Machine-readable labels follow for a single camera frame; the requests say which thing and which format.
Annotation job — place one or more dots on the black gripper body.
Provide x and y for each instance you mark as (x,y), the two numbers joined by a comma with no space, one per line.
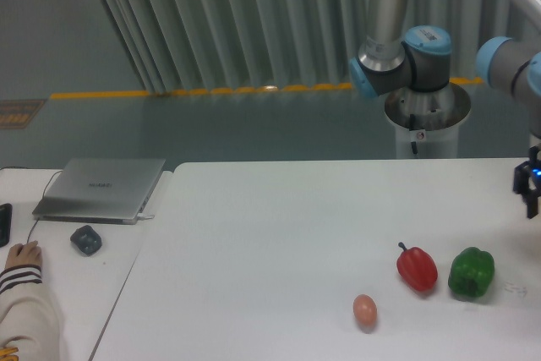
(526,178)

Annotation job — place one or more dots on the green bell pepper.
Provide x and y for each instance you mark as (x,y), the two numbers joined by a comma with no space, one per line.
(471,273)

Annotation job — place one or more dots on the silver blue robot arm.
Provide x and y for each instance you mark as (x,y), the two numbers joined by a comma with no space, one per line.
(412,69)

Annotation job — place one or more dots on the cream striped sleeve forearm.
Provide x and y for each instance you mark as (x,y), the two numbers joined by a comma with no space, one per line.
(30,327)

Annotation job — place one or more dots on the red bell pepper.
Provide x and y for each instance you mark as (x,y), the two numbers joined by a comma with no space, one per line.
(416,268)

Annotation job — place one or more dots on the person's hand on mouse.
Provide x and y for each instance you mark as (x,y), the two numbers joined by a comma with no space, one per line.
(24,255)

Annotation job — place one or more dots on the brown egg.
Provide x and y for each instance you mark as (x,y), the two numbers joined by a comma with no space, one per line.
(365,310)

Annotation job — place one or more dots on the silver Huawei laptop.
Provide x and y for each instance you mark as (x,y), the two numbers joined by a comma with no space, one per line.
(100,190)

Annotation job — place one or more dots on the black small gadget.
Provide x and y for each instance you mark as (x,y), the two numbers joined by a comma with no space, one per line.
(86,240)

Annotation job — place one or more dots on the white side table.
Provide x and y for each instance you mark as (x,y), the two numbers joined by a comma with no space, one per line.
(84,288)

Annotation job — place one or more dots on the black phone at edge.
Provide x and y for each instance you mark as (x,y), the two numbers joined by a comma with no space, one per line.
(5,223)

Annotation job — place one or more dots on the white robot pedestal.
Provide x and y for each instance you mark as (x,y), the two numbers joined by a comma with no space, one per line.
(427,125)

